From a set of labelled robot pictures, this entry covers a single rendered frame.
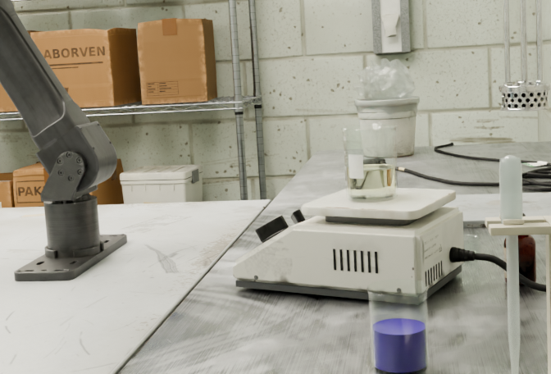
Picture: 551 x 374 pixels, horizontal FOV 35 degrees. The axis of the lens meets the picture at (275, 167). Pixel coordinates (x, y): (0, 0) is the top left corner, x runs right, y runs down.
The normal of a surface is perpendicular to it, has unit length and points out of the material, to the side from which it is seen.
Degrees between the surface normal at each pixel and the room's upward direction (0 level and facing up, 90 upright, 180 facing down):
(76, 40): 91
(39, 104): 83
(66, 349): 0
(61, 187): 90
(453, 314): 0
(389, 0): 90
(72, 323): 0
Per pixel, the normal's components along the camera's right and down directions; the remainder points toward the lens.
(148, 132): -0.15, 0.13
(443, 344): -0.06, -0.99
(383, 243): -0.50, 0.14
